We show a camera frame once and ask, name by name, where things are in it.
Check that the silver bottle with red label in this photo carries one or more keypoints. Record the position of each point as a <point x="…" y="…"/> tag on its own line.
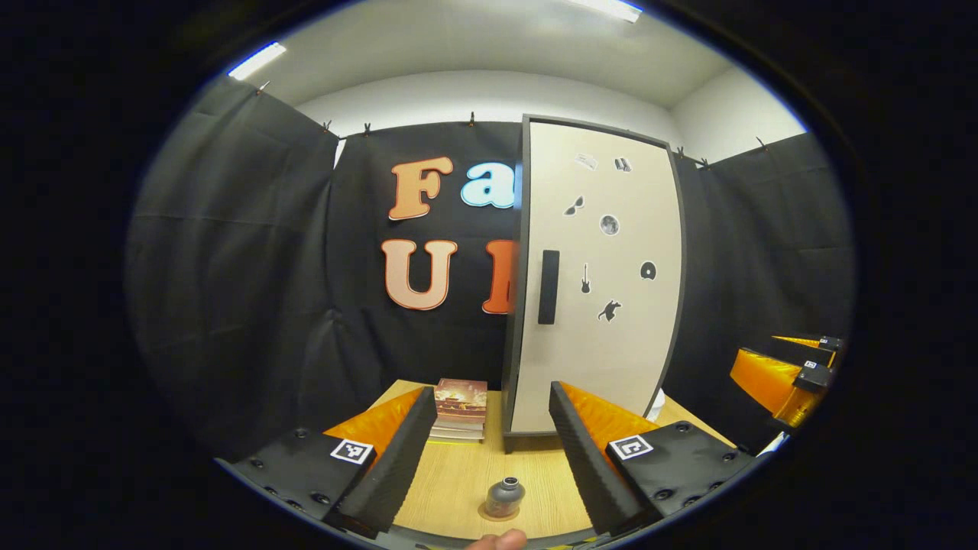
<point x="504" y="500"/>

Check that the beige book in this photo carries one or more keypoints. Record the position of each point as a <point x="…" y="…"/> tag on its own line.
<point x="466" y="425"/>

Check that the grey cabinet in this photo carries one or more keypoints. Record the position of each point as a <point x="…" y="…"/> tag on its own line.
<point x="510" y="344"/>

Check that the round brown coaster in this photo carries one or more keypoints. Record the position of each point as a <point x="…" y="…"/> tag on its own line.
<point x="504" y="519"/>

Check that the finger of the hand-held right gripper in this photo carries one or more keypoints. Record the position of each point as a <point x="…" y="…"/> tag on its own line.
<point x="764" y="378"/>
<point x="829" y="344"/>

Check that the picture cover book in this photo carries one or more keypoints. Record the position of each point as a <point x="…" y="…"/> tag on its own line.
<point x="461" y="393"/>

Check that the small white object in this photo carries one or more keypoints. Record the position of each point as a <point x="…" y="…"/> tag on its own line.
<point x="657" y="405"/>

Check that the ceiling light strip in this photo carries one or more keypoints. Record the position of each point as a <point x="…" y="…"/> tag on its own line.
<point x="603" y="8"/>
<point x="257" y="59"/>

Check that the black backdrop cloth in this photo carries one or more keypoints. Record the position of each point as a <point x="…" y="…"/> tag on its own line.
<point x="244" y="267"/>

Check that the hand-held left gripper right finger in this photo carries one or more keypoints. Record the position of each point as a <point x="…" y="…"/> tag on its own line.
<point x="584" y="466"/>

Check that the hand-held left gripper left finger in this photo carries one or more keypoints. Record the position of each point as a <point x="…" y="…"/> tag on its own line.
<point x="397" y="458"/>

